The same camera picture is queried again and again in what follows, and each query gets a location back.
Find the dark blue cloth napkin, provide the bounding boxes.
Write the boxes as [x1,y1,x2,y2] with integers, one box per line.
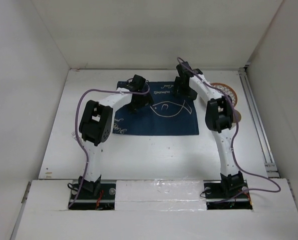
[113,81,199,136]

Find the floral patterned plate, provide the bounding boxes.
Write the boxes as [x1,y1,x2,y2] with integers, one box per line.
[211,82,238,107]

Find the brown paper cup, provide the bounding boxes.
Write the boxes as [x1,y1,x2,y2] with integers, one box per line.
[234,110,242,123]

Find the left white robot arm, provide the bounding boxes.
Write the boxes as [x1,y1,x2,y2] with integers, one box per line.
[75,75,153,198]

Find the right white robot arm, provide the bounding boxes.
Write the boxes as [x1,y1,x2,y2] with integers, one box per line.
[173,57,244,198]

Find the teal patterned handle cutlery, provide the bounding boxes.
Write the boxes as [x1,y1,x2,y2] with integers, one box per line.
[72,132,79,140]

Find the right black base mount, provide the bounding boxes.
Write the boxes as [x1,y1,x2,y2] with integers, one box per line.
[200,180,253,210]

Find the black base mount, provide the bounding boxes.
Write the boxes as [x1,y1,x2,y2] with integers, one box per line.
[68,181,116,211]
[200,180,253,210]

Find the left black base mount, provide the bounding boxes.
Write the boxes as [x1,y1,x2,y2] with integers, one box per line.
[68,181,116,211]

